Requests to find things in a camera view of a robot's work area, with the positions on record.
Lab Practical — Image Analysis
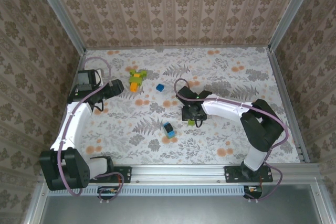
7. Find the orange and lime lego carrot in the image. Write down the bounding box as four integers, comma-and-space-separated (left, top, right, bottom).
128, 68, 148, 93

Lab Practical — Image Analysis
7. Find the light blue lego brick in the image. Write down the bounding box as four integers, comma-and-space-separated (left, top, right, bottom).
162, 122, 176, 140

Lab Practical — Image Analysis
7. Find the grey metal panel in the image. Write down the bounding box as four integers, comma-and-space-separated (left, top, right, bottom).
39, 185, 322, 224

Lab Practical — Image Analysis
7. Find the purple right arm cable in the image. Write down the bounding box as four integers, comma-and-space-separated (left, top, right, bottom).
174, 78, 289, 204

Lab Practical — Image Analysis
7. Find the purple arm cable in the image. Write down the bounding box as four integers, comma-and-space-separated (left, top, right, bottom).
174, 78, 289, 204
57, 56, 125, 205

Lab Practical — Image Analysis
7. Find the aluminium table side rail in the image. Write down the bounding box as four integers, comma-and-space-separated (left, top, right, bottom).
49, 50, 87, 166
269, 50, 310, 164

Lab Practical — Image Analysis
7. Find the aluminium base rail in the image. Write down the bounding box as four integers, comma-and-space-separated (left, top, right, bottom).
39, 164, 322, 184

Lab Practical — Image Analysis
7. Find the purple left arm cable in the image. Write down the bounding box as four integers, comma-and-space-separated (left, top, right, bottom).
57, 56, 125, 205

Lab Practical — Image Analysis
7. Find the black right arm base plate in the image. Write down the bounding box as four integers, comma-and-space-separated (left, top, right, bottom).
224, 165, 274, 184

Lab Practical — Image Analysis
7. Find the grey slotted cable duct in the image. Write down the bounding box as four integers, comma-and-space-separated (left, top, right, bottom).
48, 185, 246, 196

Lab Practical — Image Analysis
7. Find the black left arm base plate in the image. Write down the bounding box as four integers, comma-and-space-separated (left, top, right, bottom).
110, 165, 132, 184

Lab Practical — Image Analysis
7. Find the aluminium frame post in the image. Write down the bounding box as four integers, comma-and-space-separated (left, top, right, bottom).
267, 0, 320, 51
30, 0, 87, 54

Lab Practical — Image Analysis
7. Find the black connector bracket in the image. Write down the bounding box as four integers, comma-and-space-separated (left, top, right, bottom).
243, 186, 264, 200
97, 186, 119, 200

